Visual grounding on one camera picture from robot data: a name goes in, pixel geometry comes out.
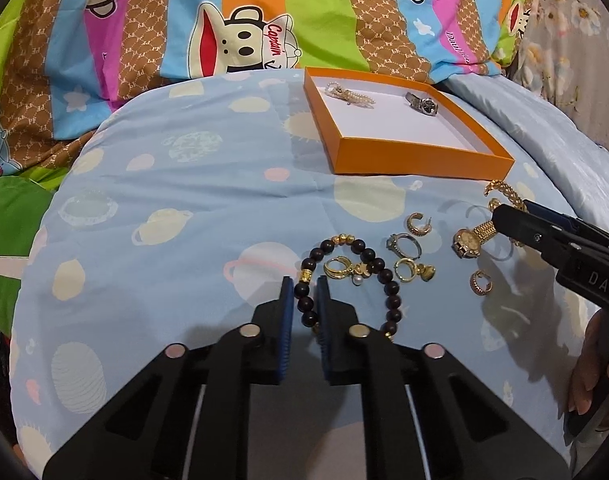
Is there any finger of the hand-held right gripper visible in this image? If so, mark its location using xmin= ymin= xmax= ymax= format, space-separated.
xmin=522 ymin=200 xmax=609 ymax=252
xmin=491 ymin=204 xmax=576 ymax=269

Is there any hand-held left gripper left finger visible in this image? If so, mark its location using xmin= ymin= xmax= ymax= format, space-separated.
xmin=42 ymin=276 xmax=295 ymax=480

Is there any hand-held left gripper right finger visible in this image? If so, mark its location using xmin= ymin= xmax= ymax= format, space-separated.
xmin=317 ymin=276 xmax=570 ymax=480

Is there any black bead bracelet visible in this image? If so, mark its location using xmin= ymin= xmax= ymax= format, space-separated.
xmin=294 ymin=233 xmax=403 ymax=342

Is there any gold braided bangle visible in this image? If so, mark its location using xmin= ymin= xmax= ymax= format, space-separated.
xmin=485 ymin=180 xmax=529 ymax=213

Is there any gold wristwatch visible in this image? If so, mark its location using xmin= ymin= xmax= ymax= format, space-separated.
xmin=452 ymin=217 xmax=527 ymax=262

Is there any gold earring with pearl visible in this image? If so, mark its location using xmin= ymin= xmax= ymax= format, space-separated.
xmin=323 ymin=256 xmax=370 ymax=287

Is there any gold hoop earring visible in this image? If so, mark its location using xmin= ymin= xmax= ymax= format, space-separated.
xmin=467 ymin=269 xmax=494 ymax=295
xmin=405 ymin=213 xmax=433 ymax=236

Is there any gold earring with round pendant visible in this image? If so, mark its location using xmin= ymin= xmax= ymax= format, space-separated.
xmin=393 ymin=258 xmax=438 ymax=284

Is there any silver ring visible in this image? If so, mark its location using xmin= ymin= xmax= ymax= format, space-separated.
xmin=387 ymin=232 xmax=424 ymax=257

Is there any orange cardboard box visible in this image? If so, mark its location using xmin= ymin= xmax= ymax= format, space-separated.
xmin=304 ymin=66 xmax=515 ymax=175

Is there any person's right hand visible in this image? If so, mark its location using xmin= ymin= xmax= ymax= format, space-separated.
xmin=567 ymin=311 xmax=609 ymax=417

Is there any light blue satin quilt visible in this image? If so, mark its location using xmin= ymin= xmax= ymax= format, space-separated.
xmin=441 ymin=74 xmax=609 ymax=243

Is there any silver wristwatch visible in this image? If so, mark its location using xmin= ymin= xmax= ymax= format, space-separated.
xmin=404 ymin=91 xmax=439 ymax=117

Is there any light blue planet-print sheet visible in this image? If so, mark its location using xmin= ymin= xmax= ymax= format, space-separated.
xmin=7 ymin=67 xmax=602 ymax=480

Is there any grey floral cloth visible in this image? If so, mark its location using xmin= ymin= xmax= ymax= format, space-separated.
xmin=509 ymin=0 xmax=609 ymax=161

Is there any green cloth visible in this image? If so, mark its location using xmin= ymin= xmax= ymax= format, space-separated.
xmin=0 ymin=175 xmax=68 ymax=323

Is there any colourful striped cartoon blanket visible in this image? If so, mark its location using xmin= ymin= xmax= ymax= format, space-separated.
xmin=0 ymin=0 xmax=542 ymax=186

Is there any pearl bracelet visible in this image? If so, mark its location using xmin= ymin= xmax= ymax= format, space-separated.
xmin=325 ymin=84 xmax=376 ymax=109

